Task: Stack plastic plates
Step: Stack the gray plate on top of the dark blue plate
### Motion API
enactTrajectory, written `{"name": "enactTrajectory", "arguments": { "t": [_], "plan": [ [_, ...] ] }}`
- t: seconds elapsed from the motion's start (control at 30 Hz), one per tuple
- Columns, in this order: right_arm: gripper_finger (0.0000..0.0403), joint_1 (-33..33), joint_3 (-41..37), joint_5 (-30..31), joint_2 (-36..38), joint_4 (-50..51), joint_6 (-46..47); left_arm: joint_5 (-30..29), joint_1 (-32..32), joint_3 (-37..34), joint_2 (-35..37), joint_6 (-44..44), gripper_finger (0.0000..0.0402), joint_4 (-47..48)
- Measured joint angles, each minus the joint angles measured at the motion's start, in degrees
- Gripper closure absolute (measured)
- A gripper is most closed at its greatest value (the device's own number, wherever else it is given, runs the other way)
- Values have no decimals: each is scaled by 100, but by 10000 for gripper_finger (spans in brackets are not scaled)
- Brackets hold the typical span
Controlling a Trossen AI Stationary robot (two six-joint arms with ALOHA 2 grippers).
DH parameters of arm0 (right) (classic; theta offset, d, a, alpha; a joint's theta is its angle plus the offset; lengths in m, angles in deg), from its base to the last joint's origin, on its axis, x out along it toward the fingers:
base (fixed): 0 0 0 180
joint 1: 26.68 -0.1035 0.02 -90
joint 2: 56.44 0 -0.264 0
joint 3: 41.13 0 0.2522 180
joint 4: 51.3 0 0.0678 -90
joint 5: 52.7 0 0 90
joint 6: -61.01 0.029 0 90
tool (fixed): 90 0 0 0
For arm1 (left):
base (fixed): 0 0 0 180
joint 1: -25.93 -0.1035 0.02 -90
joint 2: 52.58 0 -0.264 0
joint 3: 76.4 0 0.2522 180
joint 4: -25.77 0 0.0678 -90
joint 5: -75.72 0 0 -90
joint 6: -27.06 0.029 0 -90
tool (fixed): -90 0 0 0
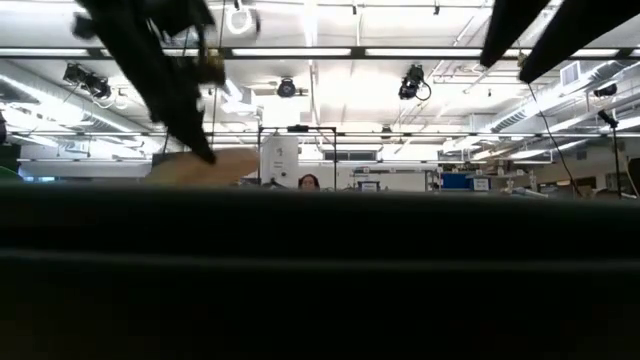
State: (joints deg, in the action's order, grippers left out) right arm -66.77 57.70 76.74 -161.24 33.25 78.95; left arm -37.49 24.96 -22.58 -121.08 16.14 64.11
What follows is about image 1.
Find blue storage bin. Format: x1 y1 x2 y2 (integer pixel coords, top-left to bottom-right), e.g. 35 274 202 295
440 172 474 192

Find person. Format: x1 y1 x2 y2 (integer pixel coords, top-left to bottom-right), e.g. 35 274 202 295
297 173 322 193

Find silver ventilation duct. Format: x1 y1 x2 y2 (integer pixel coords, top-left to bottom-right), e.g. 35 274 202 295
0 59 154 137
492 59 640 134

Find hanging black cable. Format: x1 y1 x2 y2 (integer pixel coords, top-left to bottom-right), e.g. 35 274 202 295
526 82 584 198

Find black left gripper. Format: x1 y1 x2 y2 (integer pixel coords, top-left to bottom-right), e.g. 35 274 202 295
72 0 227 166

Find grey translucent plastic plate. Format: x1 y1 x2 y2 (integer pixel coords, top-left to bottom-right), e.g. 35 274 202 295
144 147 260 189

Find white cabinet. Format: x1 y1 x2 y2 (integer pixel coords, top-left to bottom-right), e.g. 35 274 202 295
259 135 301 189

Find black rectangular stand frame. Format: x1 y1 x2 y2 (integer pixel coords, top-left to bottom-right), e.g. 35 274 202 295
256 125 339 192

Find black ceiling-mounted camera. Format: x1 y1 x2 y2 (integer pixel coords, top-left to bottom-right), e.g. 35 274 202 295
397 63 433 103
276 76 298 100
62 62 114 102

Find black camera stand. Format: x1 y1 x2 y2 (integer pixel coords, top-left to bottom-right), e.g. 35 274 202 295
596 108 625 199

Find white round ceiling fixture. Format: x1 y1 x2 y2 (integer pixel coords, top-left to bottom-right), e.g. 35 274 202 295
224 1 262 37

